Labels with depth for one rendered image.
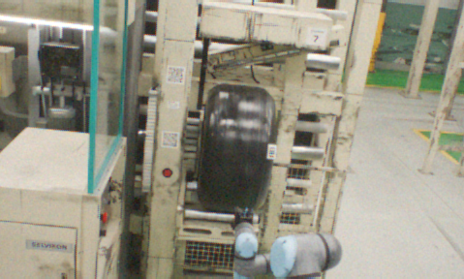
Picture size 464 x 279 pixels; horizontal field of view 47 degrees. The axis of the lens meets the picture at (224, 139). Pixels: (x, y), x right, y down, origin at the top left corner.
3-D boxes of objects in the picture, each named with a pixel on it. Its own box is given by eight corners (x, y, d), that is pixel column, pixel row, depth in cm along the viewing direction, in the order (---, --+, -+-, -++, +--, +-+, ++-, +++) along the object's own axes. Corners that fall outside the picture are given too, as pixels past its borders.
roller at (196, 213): (181, 219, 241) (182, 213, 238) (182, 211, 244) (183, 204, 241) (259, 226, 243) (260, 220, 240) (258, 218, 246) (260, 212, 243)
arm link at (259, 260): (265, 284, 194) (268, 256, 192) (237, 288, 189) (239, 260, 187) (256, 274, 201) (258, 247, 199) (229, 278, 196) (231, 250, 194)
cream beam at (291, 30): (199, 37, 246) (201, 5, 241) (200, 29, 269) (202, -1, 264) (328, 51, 249) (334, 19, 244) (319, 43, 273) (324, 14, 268)
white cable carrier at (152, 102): (141, 191, 244) (148, 90, 228) (143, 187, 249) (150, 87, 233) (151, 192, 244) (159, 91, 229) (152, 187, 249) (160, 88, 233)
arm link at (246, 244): (234, 260, 186) (236, 237, 185) (232, 247, 197) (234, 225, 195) (257, 261, 187) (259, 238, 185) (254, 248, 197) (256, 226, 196)
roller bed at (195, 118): (158, 170, 282) (163, 116, 272) (161, 159, 296) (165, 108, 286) (196, 173, 283) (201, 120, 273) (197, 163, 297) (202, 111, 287)
